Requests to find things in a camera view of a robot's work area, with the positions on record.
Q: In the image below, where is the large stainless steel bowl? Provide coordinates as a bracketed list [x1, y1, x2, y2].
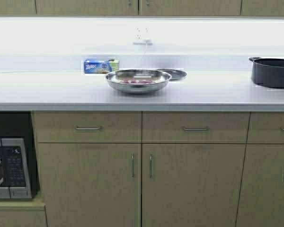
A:
[105, 69, 171, 94]

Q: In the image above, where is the red polka dot plate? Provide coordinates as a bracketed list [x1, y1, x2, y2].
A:
[119, 79, 154, 85]

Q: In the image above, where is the cabinet door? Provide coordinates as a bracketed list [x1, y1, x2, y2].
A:
[37, 143, 141, 227]
[139, 0, 242, 16]
[142, 144, 245, 227]
[35, 0, 138, 16]

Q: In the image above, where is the black cooking pot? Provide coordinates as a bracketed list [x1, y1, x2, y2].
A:
[249, 57, 284, 89]

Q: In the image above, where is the right wooden drawer front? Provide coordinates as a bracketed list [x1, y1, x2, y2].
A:
[142, 112, 250, 144]

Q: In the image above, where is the wooden drawer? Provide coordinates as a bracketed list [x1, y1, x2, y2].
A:
[142, 112, 250, 144]
[33, 112, 142, 143]

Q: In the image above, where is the black oval plate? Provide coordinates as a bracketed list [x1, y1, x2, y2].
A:
[158, 69, 187, 81]

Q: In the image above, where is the blue Ziploc bag box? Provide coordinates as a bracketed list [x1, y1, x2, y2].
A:
[83, 59, 119, 74]

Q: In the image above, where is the white power adapter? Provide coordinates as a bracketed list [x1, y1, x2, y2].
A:
[144, 39, 153, 45]

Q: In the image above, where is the left wooden drawer front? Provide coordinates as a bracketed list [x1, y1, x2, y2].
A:
[33, 112, 142, 143]

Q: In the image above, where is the far right drawer front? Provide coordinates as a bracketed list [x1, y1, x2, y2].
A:
[248, 113, 284, 144]

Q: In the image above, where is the stainless steel microwave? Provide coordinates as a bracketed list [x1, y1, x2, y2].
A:
[0, 138, 32, 200]

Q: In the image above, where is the far right lower door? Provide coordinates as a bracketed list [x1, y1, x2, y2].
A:
[236, 144, 284, 227]

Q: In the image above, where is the left lower door handle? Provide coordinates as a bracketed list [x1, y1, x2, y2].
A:
[131, 153, 135, 178]

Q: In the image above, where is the right lower door handle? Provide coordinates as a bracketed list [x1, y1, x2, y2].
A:
[149, 154, 153, 178]

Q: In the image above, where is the right drawer metal handle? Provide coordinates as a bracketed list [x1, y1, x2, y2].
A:
[183, 127, 210, 131]

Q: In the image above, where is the drawer metal handle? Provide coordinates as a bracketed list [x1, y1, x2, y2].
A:
[75, 126, 101, 131]
[183, 127, 210, 131]

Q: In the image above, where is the left drawer metal handle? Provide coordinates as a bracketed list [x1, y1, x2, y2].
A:
[75, 126, 101, 131]

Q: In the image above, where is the white wall outlet plate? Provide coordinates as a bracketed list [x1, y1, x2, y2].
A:
[133, 27, 152, 46]

